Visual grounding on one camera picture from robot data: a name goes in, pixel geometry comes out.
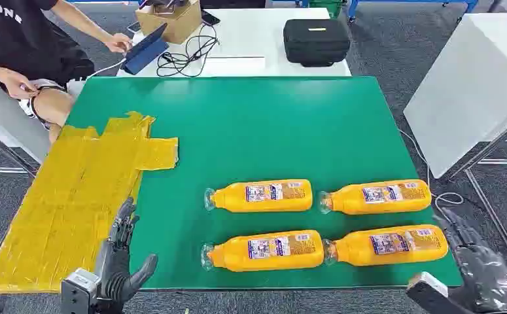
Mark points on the tablet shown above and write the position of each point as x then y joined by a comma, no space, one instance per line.
147,52

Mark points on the dark right robot hand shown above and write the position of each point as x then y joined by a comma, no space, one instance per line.
483,277

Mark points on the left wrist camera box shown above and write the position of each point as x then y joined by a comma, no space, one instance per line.
77,288

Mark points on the black smartphone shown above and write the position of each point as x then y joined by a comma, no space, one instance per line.
210,17

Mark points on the white side table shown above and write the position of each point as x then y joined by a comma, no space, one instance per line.
2,121

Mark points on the green crate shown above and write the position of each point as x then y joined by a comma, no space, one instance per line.
327,6

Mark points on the white desk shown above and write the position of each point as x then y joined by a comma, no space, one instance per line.
253,39

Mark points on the green table mat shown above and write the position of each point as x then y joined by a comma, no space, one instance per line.
279,138

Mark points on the person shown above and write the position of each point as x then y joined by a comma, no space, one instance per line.
15,39

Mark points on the black carrying case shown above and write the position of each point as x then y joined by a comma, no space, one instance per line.
316,41

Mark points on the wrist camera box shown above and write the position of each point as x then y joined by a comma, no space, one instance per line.
77,288
426,288

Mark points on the white table with metal frame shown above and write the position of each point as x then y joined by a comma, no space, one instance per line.
465,86

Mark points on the cardboard box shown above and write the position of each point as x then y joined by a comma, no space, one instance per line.
175,24

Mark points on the orange drink bottle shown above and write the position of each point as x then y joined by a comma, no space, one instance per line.
353,251
348,201
236,255
236,199

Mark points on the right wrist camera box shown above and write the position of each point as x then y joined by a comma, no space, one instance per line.
426,288

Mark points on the flat white box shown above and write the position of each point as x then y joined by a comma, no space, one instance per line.
236,66

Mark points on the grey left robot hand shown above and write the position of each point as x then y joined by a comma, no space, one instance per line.
116,268

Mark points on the yellow sheet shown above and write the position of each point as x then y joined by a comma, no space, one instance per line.
62,208

